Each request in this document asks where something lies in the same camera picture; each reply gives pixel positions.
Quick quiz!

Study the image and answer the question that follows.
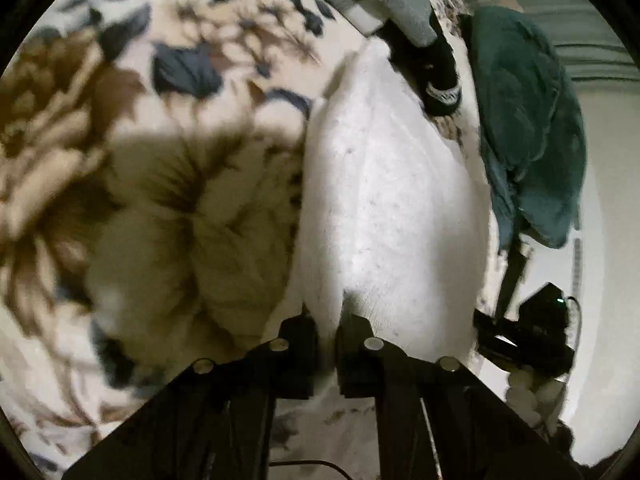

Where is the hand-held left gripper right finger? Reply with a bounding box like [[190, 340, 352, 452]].
[[334, 312, 587, 480]]

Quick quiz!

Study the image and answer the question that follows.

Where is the white knit sweater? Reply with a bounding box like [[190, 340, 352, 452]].
[[292, 40, 493, 376]]

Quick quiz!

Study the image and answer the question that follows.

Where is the folded black striped sweater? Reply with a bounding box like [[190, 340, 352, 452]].
[[290, 0, 462, 117]]

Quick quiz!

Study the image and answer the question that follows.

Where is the black flat strip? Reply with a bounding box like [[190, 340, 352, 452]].
[[495, 240, 532, 322]]

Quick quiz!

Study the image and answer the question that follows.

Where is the black cable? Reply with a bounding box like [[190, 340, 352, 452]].
[[270, 459, 353, 480]]

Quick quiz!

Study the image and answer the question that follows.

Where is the floral bedsheet bed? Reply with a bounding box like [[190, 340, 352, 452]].
[[0, 0, 506, 480]]

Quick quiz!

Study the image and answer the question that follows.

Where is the white headboard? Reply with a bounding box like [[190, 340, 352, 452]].
[[500, 80, 640, 466]]

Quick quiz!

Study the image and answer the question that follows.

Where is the dark teal fleece blanket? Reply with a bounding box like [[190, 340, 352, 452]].
[[459, 6, 587, 252]]

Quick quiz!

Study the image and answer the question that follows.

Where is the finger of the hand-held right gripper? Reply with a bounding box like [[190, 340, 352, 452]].
[[477, 337, 521, 365], [472, 309, 523, 345]]

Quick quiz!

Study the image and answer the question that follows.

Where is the person's right hand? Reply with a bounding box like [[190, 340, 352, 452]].
[[502, 367, 568, 436]]

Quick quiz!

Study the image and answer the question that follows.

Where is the grey-blue curtain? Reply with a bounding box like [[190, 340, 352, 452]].
[[442, 0, 640, 83]]

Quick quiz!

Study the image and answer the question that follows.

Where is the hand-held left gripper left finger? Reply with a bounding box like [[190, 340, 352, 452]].
[[61, 309, 321, 480]]

